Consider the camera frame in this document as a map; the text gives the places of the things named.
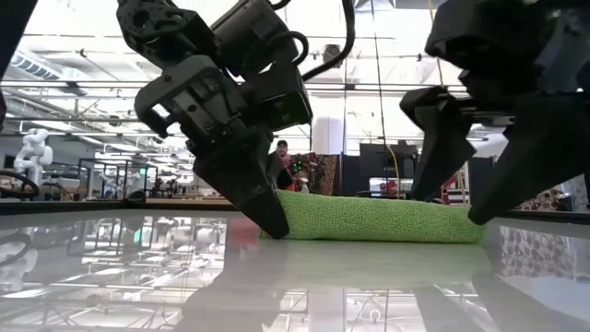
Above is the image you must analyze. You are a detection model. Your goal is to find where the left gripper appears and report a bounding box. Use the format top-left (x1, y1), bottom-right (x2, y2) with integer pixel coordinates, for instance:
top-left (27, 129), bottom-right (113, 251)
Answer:
top-left (133, 54), bottom-right (294, 240)

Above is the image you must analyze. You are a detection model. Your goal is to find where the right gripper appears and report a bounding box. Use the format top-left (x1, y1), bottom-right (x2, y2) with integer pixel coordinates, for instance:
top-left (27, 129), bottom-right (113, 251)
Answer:
top-left (399, 68), bottom-right (590, 226)

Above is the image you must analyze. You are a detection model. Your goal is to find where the green microfibre towel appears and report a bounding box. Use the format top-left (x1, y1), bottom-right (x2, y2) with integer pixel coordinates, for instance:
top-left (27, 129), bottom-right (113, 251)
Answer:
top-left (260, 188), bottom-right (488, 244)

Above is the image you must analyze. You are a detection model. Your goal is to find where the person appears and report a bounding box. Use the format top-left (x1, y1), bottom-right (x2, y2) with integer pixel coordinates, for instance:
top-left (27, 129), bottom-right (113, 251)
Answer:
top-left (271, 139), bottom-right (297, 193)

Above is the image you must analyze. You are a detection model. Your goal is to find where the dark patterned cloth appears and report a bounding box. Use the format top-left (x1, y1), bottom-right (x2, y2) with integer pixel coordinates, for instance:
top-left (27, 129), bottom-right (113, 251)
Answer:
top-left (289, 153), bottom-right (340, 196)

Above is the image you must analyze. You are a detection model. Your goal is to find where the white spotted cloth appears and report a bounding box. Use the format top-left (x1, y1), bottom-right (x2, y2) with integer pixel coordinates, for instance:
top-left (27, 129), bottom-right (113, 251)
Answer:
top-left (515, 186), bottom-right (575, 212)

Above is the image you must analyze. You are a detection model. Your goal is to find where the white cylindrical column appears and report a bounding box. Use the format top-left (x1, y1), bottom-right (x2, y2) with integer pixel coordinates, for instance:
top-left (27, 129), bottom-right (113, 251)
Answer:
top-left (312, 115), bottom-right (345, 156)

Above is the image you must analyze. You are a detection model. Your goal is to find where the black cabinet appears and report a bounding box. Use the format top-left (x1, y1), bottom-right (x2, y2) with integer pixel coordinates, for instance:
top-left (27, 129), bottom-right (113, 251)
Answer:
top-left (359, 142), bottom-right (419, 193)

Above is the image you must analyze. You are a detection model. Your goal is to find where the round black ceiling device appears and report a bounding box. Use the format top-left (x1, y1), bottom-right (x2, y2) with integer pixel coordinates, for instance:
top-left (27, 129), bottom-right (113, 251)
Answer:
top-left (322, 43), bottom-right (345, 69)

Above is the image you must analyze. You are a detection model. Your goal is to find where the white humanoid robot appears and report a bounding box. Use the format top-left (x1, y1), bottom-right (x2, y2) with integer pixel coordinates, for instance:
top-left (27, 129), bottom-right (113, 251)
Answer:
top-left (12, 127), bottom-right (54, 185)

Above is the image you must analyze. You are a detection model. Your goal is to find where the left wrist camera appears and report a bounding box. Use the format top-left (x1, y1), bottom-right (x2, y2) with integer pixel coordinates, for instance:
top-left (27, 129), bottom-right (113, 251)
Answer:
top-left (251, 59), bottom-right (314, 133)

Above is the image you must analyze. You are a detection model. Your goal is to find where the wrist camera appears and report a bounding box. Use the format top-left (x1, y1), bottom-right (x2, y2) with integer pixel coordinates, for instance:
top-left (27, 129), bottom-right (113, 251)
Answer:
top-left (423, 0), bottom-right (557, 70)
top-left (251, 59), bottom-right (314, 133)

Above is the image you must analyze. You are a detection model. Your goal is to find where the yellow hanging cable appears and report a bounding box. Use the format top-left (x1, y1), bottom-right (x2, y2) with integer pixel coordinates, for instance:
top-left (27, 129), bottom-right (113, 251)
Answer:
top-left (386, 142), bottom-right (401, 195)

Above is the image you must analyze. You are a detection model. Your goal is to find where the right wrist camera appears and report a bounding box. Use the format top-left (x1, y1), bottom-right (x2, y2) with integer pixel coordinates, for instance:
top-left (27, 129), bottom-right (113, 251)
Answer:
top-left (423, 0), bottom-right (557, 70)

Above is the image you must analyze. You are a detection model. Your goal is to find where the black hanging cord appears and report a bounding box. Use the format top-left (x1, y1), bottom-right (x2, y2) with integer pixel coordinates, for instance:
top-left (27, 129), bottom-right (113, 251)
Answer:
top-left (372, 0), bottom-right (388, 148)

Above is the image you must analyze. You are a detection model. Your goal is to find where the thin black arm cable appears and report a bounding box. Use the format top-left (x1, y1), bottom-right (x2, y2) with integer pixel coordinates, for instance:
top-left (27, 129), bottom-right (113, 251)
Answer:
top-left (265, 30), bottom-right (310, 65)

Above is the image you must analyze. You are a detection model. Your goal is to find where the black metal frame stand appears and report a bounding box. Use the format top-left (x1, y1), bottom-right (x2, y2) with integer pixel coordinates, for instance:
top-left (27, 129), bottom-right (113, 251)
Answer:
top-left (77, 158), bottom-right (148, 200)

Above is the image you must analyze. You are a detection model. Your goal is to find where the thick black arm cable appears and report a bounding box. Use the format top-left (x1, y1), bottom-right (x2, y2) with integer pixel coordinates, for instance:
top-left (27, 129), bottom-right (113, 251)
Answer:
top-left (301, 0), bottom-right (356, 82)

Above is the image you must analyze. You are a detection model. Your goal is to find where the black cable loop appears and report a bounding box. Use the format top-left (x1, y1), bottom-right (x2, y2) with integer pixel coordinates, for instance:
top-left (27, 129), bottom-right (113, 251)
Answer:
top-left (0, 170), bottom-right (41, 199)

